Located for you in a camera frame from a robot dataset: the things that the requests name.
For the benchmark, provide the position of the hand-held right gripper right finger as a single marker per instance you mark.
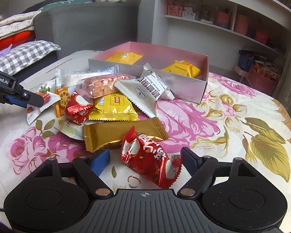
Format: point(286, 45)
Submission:
point(189, 161)

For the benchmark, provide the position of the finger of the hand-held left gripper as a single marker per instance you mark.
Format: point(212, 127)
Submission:
point(34, 100)

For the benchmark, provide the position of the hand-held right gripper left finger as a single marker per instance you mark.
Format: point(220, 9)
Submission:
point(100, 161)

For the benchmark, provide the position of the white sausage snack packet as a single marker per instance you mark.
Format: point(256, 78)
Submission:
point(47, 103)

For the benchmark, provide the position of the orange lotus root packet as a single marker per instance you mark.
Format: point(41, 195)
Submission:
point(61, 97)

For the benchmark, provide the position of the gold snack packet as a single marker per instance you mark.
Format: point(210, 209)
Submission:
point(106, 133)

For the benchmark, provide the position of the small red snack packet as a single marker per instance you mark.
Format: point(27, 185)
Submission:
point(75, 109)

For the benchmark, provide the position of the large red snack packet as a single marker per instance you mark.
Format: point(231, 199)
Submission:
point(145, 155)

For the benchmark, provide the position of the white and yellow snack packet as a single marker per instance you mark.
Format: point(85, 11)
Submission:
point(70, 128)

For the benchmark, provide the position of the clear packet of white snack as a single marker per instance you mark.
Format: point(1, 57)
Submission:
point(72, 76)

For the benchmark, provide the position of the clear packet of pink snacks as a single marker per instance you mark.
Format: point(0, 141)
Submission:
point(99, 86)

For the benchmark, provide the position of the pink cardboard box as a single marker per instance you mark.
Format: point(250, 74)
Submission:
point(184, 87)

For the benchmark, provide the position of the white pecan snack packet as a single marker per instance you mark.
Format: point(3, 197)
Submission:
point(145, 92)

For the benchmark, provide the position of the checked pillow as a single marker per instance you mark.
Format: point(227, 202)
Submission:
point(24, 55)

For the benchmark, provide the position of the red-orange blanket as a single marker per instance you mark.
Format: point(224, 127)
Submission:
point(12, 41)

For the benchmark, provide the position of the folded floral quilt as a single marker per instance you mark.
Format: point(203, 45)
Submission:
point(14, 24)

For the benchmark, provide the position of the grey sofa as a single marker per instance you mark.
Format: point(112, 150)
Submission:
point(87, 26)

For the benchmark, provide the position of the yellow waffle snack packet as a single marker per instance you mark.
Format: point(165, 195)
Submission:
point(181, 69)
point(123, 57)

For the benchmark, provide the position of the teal cushion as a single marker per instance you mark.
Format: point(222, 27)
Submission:
point(63, 4)

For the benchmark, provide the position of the white printed storage box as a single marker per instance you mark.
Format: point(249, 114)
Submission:
point(240, 71)

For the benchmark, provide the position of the large pink basket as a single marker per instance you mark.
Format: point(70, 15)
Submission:
point(264, 82)

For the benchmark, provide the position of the blue box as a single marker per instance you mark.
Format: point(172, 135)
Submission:
point(245, 63)

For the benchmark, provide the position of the small red basket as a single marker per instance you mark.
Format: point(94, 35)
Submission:
point(261, 37)

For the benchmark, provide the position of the salmon pot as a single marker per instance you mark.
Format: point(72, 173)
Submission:
point(223, 19)

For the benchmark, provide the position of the white labelled box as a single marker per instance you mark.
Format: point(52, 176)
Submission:
point(188, 15)

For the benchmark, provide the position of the tall pink pot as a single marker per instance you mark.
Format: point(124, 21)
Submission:
point(241, 24)

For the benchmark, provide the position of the white shelf unit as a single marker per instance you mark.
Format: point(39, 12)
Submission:
point(157, 17)

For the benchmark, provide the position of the glass jar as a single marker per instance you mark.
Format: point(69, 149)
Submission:
point(205, 13)

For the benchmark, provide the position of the pink perforated basket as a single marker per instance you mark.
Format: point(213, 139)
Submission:
point(175, 11)

